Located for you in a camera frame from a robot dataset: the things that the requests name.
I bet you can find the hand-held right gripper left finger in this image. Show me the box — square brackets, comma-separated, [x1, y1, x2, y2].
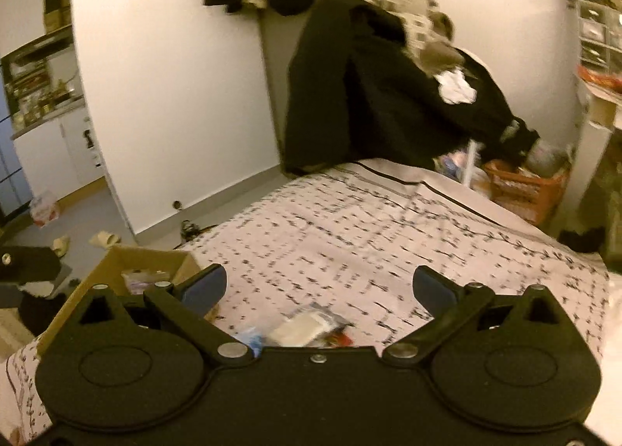
[77, 264, 256, 369]

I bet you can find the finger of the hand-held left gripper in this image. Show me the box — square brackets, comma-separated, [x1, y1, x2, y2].
[0, 246, 63, 284]

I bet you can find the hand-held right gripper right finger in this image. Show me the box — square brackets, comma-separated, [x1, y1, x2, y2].
[381, 266, 571, 368]

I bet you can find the cardboard box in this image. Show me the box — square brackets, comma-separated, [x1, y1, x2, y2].
[38, 246, 222, 357]

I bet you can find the blue snack packet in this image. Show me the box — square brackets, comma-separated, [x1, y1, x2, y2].
[242, 327, 266, 354]

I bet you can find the white snack packet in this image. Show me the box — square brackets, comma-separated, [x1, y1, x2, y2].
[267, 309, 341, 347]

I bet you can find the red snack packet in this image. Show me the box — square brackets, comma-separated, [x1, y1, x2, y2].
[323, 327, 355, 348]

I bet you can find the black cloth pile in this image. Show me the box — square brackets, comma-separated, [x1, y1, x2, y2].
[18, 291, 69, 336]

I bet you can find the plastic bag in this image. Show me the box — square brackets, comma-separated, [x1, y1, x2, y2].
[30, 192, 60, 227]

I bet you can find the pale snack packet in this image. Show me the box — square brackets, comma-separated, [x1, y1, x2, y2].
[121, 268, 172, 295]

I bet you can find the white printed bed sheet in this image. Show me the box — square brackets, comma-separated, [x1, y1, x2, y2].
[7, 159, 612, 434]

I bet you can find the orange plastic crate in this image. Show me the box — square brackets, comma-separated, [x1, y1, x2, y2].
[483, 159, 570, 226]

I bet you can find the kitchen counter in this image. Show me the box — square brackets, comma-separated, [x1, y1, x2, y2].
[10, 95, 86, 138]

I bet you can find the black jacket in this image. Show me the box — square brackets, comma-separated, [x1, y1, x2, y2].
[283, 0, 541, 176]

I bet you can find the grey door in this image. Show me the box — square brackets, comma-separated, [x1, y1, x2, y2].
[260, 6, 304, 162]

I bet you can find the white drawer organizer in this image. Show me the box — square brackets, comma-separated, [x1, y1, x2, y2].
[576, 0, 622, 72]

